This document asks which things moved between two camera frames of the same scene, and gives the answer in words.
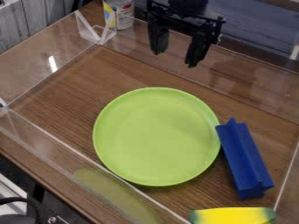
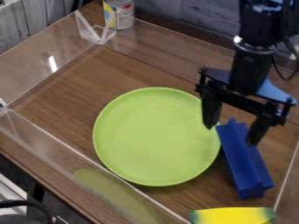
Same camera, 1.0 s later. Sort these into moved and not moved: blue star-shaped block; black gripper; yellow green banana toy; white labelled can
Moved: black gripper
Not moved: yellow green banana toy; blue star-shaped block; white labelled can
